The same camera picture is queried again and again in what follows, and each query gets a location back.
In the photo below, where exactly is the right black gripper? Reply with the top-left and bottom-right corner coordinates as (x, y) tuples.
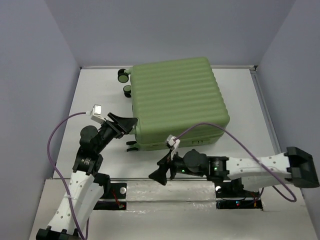
(147, 148), (203, 184)

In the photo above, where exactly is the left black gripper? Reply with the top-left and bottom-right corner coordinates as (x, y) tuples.
(95, 112), (137, 153)

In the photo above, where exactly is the green hard-shell suitcase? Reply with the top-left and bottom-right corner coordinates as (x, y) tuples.
(117, 57), (230, 152)

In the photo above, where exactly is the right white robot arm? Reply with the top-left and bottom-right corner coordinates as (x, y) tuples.
(148, 146), (320, 196)

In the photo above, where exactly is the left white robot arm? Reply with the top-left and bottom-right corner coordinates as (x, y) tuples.
(36, 111), (138, 240)

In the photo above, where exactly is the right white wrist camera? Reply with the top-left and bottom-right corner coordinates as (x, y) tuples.
(165, 135), (181, 159)

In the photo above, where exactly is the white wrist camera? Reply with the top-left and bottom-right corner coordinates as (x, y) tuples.
(85, 104), (105, 125)
(165, 135), (181, 159)

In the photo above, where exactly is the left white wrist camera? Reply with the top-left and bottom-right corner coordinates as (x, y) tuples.
(85, 104), (105, 125)

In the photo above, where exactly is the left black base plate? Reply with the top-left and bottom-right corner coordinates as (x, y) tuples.
(93, 182), (127, 211)

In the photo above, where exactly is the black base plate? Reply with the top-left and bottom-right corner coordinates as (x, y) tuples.
(215, 181), (263, 210)
(93, 182), (127, 211)

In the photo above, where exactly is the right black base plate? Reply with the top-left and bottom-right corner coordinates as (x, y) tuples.
(215, 181), (263, 210)

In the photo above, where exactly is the aluminium rail across table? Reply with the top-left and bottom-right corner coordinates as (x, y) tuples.
(43, 176), (216, 182)

